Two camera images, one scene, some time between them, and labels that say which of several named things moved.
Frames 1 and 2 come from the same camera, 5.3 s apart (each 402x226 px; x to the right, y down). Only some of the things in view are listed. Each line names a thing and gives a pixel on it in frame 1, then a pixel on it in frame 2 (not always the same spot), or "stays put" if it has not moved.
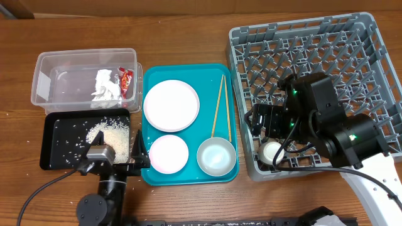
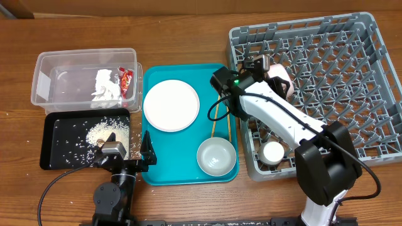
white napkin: (107, 93) stays put
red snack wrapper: (124, 76) stays put
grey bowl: (216, 156) stays put
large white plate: (171, 105) stays put
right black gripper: (272, 113) → (276, 83)
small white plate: (169, 154) → (279, 71)
